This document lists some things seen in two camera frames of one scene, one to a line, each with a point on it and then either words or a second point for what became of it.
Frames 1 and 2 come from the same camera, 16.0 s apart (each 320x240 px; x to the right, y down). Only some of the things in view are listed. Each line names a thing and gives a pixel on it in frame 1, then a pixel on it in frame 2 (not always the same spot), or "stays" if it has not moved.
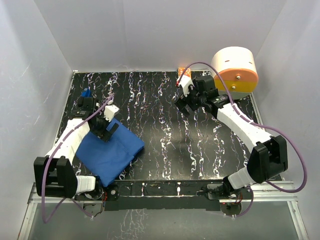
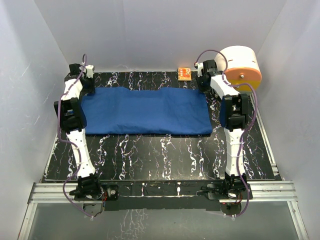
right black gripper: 182,102 to 201,89
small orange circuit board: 180,70 stays
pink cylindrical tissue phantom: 237,65 stays
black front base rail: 171,194 stays
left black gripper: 104,134 to 92,89
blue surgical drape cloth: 107,160 to 165,111
